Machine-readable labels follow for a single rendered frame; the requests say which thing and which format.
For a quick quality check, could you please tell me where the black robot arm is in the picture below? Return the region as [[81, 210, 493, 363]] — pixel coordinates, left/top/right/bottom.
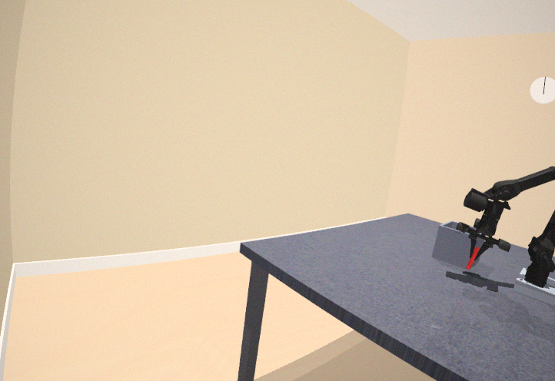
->
[[464, 166, 555, 288]]

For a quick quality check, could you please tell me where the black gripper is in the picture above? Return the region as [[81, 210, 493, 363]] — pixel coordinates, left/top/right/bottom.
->
[[456, 214, 510, 260]]

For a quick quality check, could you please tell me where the red peg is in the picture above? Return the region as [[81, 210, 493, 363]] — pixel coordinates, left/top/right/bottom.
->
[[467, 247, 480, 269]]

